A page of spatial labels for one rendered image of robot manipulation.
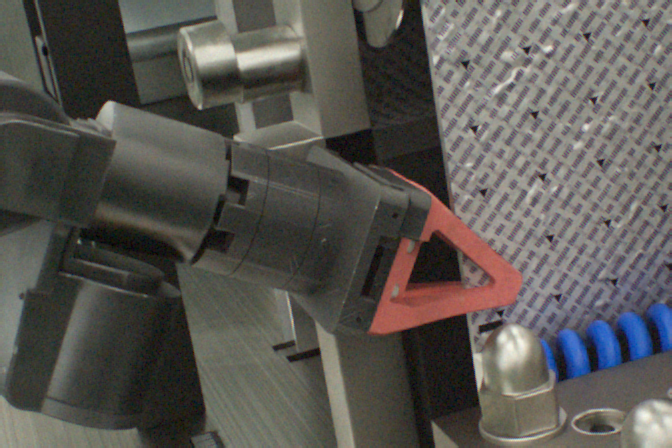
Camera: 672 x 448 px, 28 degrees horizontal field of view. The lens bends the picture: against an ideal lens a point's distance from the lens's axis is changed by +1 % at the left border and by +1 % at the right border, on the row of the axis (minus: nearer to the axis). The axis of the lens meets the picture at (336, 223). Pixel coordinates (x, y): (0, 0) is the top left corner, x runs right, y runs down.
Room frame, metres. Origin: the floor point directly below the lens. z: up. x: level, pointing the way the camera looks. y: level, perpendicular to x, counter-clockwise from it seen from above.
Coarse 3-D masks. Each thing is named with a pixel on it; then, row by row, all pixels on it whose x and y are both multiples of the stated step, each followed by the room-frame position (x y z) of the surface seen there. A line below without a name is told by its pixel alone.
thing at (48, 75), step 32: (32, 0) 0.99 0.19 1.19; (64, 0) 0.86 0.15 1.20; (96, 0) 0.86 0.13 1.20; (32, 32) 0.99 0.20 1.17; (64, 32) 0.86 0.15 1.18; (96, 32) 0.86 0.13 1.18; (64, 64) 0.86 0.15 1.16; (96, 64) 0.86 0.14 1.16; (128, 64) 0.87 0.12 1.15; (64, 96) 0.86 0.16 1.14; (96, 96) 0.86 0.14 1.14; (128, 96) 0.87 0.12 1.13; (128, 256) 0.86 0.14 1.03; (192, 352) 0.87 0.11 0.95; (160, 384) 0.86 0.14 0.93; (192, 384) 0.87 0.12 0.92; (160, 416) 0.86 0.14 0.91
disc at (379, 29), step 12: (384, 0) 0.60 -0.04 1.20; (396, 0) 0.58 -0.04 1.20; (408, 0) 0.57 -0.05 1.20; (360, 12) 0.63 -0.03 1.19; (372, 12) 0.62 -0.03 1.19; (384, 12) 0.60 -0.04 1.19; (396, 12) 0.58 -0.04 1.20; (408, 12) 0.58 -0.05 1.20; (360, 24) 0.64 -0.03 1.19; (372, 24) 0.62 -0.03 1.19; (384, 24) 0.60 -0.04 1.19; (396, 24) 0.59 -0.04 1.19; (360, 36) 0.64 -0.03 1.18; (372, 36) 0.62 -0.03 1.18; (384, 36) 0.60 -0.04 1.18; (396, 36) 0.60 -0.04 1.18
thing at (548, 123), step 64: (512, 0) 0.58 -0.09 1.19; (576, 0) 0.59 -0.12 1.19; (640, 0) 0.59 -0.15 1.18; (448, 64) 0.57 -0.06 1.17; (512, 64) 0.58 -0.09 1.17; (576, 64) 0.59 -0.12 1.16; (640, 64) 0.59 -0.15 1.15; (448, 128) 0.57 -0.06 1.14; (512, 128) 0.58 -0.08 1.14; (576, 128) 0.58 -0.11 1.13; (640, 128) 0.59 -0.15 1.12; (448, 192) 0.57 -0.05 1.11; (512, 192) 0.58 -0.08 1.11; (576, 192) 0.58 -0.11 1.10; (640, 192) 0.59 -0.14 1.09; (512, 256) 0.57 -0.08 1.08; (576, 256) 0.58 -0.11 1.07; (640, 256) 0.59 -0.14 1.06; (512, 320) 0.57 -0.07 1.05; (576, 320) 0.58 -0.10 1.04
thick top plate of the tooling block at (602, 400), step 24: (648, 360) 0.54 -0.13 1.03; (576, 384) 0.53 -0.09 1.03; (600, 384) 0.53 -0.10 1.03; (624, 384) 0.52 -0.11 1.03; (648, 384) 0.52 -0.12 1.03; (480, 408) 0.52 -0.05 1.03; (576, 408) 0.51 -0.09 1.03; (600, 408) 0.50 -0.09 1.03; (624, 408) 0.50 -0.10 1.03; (456, 432) 0.51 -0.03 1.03; (576, 432) 0.49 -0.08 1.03; (600, 432) 0.50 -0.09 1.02
